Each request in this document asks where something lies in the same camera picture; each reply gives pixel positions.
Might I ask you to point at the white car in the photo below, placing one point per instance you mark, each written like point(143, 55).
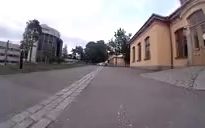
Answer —
point(101, 63)

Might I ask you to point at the dark round trees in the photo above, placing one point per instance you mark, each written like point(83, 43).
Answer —
point(96, 51)

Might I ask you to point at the small yellow building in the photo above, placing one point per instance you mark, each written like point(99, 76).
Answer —
point(117, 61)

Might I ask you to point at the tall green tree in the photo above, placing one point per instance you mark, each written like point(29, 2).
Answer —
point(120, 41)

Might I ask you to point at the grey asphalt road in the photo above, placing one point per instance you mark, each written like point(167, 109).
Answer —
point(130, 100)

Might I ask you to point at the round glass building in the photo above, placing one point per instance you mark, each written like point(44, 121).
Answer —
point(49, 45)

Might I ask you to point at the yellow building with arched windows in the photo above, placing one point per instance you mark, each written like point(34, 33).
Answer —
point(160, 46)

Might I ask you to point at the cobblestone strip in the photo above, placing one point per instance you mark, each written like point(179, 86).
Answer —
point(56, 105)

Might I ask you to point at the slim tree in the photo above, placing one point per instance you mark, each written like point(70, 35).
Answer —
point(31, 35)

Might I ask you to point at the pale paved forecourt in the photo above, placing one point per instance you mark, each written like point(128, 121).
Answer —
point(180, 76)

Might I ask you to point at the dark pole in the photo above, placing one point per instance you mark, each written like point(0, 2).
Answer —
point(21, 61)

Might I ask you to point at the grass strip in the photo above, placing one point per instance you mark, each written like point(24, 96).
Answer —
point(10, 68)

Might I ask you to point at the grey multi-storey building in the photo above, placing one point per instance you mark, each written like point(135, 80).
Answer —
point(0, 51)

